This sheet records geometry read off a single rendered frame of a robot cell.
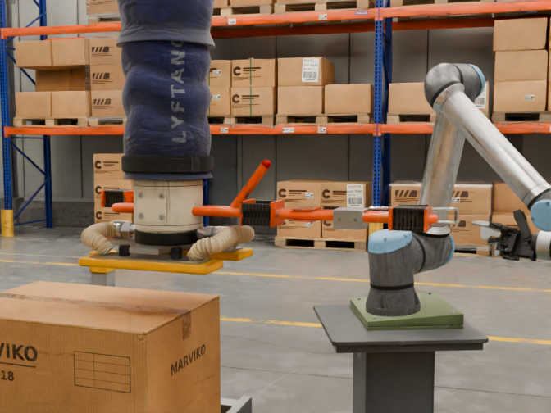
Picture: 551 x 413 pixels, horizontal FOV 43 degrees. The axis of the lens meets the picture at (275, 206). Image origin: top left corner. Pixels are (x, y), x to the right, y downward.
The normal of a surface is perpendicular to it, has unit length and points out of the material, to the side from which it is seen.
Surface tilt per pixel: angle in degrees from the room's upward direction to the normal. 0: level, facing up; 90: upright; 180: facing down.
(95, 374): 90
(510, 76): 92
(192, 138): 79
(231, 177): 90
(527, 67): 90
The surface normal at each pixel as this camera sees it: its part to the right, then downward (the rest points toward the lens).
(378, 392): 0.07, 0.09
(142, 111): -0.38, -0.19
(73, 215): -0.28, 0.08
